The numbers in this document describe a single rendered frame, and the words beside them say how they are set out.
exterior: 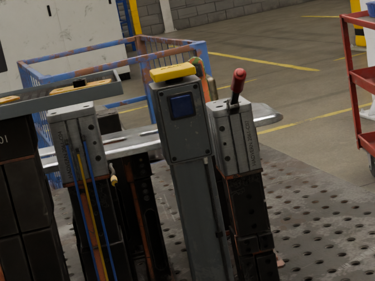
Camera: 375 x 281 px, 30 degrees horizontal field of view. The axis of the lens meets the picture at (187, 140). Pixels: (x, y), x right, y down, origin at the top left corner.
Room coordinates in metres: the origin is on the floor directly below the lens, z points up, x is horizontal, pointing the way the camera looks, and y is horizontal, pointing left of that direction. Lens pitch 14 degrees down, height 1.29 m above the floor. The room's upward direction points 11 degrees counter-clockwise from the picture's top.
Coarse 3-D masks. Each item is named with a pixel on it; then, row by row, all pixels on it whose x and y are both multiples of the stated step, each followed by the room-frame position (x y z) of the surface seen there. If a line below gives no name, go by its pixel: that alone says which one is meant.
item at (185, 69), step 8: (176, 64) 1.02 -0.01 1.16; (184, 64) 1.01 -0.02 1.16; (152, 72) 0.99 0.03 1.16; (160, 72) 0.97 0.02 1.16; (168, 72) 0.96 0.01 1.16; (176, 72) 0.97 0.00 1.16; (184, 72) 0.97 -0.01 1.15; (192, 72) 0.97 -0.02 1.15; (160, 80) 0.96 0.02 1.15; (168, 80) 0.98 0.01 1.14; (176, 80) 0.98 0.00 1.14
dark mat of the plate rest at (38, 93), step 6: (96, 78) 1.04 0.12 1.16; (102, 78) 1.03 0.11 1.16; (108, 78) 1.02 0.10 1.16; (114, 78) 1.00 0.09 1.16; (66, 84) 1.04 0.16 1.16; (72, 84) 1.03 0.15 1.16; (36, 90) 1.04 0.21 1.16; (42, 90) 1.02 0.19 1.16; (48, 90) 1.01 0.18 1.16; (6, 96) 1.03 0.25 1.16; (24, 96) 0.99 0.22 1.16; (30, 96) 0.98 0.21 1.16; (36, 96) 0.97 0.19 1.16; (42, 96) 0.96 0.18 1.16; (12, 102) 0.96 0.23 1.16
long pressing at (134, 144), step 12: (252, 108) 1.37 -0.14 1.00; (264, 108) 1.35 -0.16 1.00; (264, 120) 1.25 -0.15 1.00; (276, 120) 1.26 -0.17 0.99; (120, 132) 1.38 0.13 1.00; (132, 132) 1.36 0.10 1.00; (144, 132) 1.34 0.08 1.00; (108, 144) 1.29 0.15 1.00; (120, 144) 1.28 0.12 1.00; (132, 144) 1.24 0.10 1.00; (144, 144) 1.23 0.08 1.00; (156, 144) 1.23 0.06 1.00; (108, 156) 1.22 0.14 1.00; (120, 156) 1.22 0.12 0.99; (48, 168) 1.21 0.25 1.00
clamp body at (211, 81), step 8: (208, 80) 1.47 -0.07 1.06; (216, 88) 1.48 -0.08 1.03; (216, 96) 1.47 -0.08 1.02; (216, 168) 1.48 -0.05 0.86; (216, 176) 1.48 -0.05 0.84; (224, 192) 1.48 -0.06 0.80; (224, 200) 1.47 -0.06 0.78; (224, 208) 1.47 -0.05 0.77; (224, 216) 1.47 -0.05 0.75; (224, 224) 1.47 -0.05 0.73
